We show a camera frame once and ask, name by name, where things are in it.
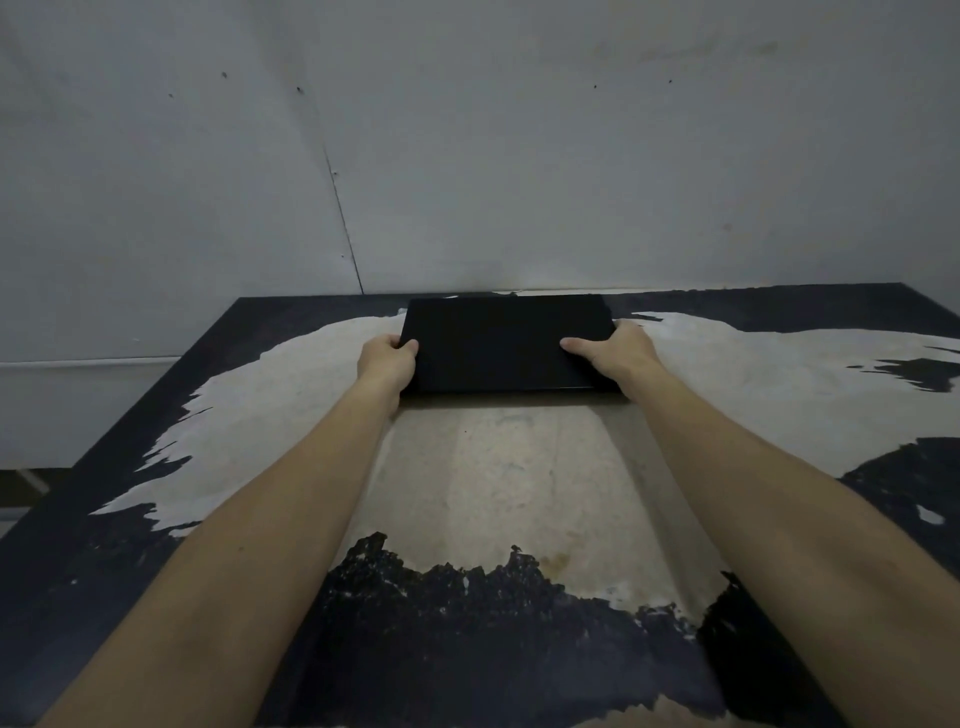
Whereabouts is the person's right hand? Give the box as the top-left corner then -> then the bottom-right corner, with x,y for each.
560,319 -> 665,394

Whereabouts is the black laptop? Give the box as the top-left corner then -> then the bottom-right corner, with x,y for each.
398,294 -> 622,396

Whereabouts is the person's left forearm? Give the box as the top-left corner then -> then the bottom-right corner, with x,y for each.
37,373 -> 402,728

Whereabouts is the person's left hand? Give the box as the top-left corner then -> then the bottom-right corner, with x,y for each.
356,333 -> 420,396

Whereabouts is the person's right forearm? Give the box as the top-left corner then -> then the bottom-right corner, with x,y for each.
619,363 -> 960,728

